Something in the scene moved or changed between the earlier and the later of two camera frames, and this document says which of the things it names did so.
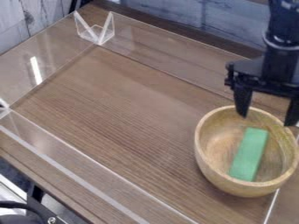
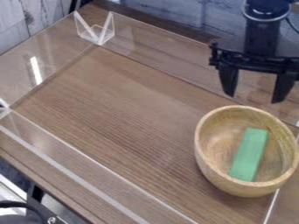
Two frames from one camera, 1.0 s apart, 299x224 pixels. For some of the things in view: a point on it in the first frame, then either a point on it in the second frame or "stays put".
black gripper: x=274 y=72 -> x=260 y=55
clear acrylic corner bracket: x=96 y=33 stays put
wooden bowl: x=220 y=136 stays put
